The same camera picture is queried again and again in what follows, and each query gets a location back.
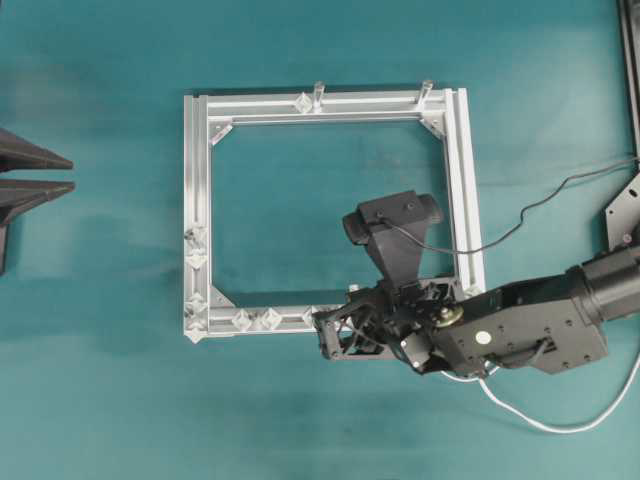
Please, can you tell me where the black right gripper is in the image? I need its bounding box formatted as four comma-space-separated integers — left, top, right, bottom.
312, 277, 460, 365

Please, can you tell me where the white cable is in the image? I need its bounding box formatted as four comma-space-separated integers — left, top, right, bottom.
439, 344, 640, 434

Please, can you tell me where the clear pin near frame middle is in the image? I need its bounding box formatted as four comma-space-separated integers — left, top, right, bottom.
312, 81, 325, 112

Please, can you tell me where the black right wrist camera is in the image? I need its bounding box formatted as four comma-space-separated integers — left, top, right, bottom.
342, 190, 443, 290

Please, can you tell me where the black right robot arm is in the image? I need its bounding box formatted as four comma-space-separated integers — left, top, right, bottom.
313, 246, 639, 377

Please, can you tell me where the thin black camera cable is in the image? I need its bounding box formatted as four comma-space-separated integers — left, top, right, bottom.
377, 156, 640, 254

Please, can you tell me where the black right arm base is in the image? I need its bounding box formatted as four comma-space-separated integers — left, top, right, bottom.
604, 174, 640, 251

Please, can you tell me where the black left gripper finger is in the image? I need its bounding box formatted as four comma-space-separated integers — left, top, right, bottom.
1, 129, 73, 173
1, 179, 75, 274

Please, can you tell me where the square aluminium extrusion frame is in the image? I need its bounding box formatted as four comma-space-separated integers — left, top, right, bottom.
182, 87, 487, 345

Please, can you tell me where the clear pin near frame corner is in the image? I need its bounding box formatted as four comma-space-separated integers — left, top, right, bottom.
416, 79, 434, 110

